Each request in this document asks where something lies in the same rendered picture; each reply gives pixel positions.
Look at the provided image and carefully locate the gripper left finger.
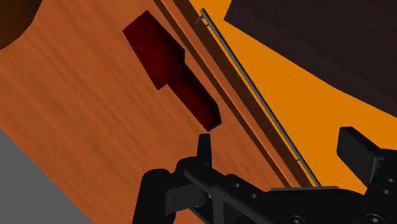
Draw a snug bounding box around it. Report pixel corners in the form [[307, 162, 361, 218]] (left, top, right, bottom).
[[131, 133, 268, 224]]

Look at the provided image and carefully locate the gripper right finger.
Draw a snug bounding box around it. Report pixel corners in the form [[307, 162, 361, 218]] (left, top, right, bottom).
[[336, 126, 397, 207]]

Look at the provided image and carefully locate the dark red stepped block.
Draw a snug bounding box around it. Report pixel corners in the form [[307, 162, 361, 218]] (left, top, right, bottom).
[[122, 10, 223, 132]]

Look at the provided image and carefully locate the dark brown round object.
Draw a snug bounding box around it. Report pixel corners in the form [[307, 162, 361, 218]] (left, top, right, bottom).
[[0, 0, 43, 51]]

